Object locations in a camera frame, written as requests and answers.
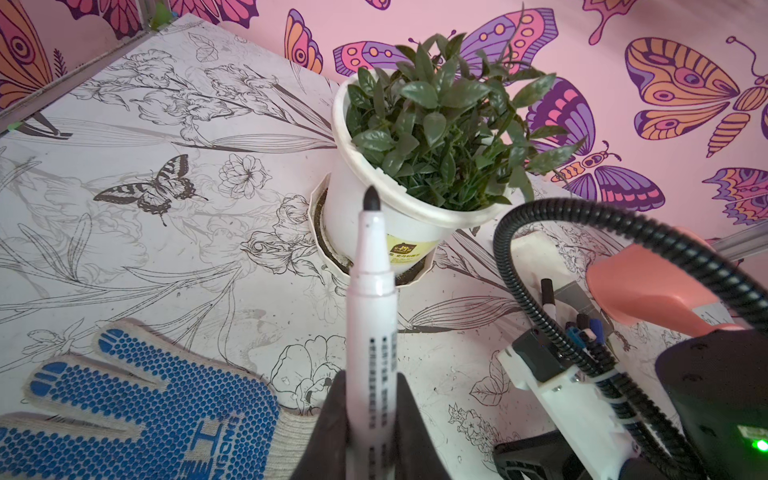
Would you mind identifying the white whiteboard marker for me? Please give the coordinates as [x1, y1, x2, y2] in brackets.
[540, 278, 557, 320]

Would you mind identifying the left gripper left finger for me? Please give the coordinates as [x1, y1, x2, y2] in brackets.
[290, 370, 348, 480]

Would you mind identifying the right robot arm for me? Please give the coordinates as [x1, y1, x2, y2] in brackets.
[492, 198, 767, 479]

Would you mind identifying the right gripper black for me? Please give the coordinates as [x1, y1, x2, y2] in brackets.
[492, 430, 591, 480]

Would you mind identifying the potted green plant white pot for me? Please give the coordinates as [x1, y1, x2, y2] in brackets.
[313, 20, 568, 284]

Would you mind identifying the thin white pen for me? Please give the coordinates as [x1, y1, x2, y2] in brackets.
[589, 318, 606, 345]

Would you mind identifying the blue dotted knit glove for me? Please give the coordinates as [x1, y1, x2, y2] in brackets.
[1, 320, 316, 479]

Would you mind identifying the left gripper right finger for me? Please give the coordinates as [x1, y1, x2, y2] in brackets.
[395, 373, 450, 480]

